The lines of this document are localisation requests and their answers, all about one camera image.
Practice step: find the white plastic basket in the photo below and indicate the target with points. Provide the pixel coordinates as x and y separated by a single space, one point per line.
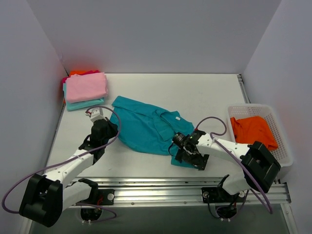
282 153

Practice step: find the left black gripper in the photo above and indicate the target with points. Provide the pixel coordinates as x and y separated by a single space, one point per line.
110 126

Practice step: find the crumpled orange shirt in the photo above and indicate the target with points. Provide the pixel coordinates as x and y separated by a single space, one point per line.
251 129

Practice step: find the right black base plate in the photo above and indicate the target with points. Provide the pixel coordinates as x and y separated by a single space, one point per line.
219 195

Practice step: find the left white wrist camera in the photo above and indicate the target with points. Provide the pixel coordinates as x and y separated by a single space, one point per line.
95 114

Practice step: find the folded light teal t shirt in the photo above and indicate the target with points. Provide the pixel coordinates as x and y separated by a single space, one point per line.
80 105

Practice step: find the teal polo shirt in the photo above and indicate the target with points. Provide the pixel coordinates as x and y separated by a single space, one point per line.
149 129

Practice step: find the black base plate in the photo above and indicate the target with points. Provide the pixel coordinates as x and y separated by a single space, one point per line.
219 195
106 197

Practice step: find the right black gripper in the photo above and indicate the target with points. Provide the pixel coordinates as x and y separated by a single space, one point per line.
192 156

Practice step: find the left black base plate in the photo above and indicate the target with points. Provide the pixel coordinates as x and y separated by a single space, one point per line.
106 197

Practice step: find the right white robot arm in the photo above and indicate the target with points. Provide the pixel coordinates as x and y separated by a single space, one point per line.
259 168

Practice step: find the folded pink t shirt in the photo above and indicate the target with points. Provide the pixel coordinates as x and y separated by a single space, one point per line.
86 87

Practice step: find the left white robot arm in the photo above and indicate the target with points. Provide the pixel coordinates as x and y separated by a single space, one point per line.
48 195

